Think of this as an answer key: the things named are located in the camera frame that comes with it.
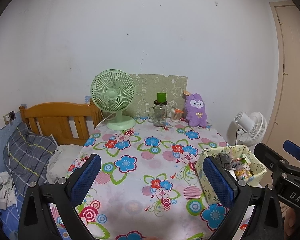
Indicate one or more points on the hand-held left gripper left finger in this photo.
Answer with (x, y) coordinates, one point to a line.
(86, 177)

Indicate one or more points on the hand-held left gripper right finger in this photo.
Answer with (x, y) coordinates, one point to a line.
(218, 182)

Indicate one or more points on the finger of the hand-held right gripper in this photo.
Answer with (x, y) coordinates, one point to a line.
(266, 155)
(293, 150)

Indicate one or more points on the yellow printed storage box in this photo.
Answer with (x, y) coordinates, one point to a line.
(258, 167)

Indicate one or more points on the black plastic bag roll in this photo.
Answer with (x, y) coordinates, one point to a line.
(224, 160)

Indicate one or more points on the green white tissue pack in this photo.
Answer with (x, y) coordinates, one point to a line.
(243, 160)

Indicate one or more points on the cartoon print tissue pack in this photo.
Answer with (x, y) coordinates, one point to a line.
(242, 173)

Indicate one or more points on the person's right hand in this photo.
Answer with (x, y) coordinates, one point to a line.
(288, 220)

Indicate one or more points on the cream quilt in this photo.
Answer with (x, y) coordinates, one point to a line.
(62, 160)

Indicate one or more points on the white standing fan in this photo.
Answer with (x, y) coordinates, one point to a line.
(255, 127)

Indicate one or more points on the grey plaid pillow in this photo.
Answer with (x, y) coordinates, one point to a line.
(27, 155)

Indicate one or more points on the beige door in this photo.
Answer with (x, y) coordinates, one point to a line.
(297, 80)

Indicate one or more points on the purple plush rabbit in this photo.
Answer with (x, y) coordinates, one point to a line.
(195, 115)

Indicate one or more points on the wooden chair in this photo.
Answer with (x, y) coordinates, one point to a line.
(55, 110)

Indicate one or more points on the small bottle orange cap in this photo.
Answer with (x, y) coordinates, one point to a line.
(175, 116)

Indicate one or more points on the white crumpled cloth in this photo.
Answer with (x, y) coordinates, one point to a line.
(2, 192)

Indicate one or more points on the green desk fan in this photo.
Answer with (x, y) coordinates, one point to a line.
(112, 95)

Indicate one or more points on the glass jar green lid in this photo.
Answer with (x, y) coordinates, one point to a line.
(160, 115)

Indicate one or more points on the blue bed sheet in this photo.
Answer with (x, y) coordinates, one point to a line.
(7, 220)

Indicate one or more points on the green patterned board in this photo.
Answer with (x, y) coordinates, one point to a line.
(150, 87)

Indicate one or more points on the wall socket panel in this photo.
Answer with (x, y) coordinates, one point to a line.
(8, 117)

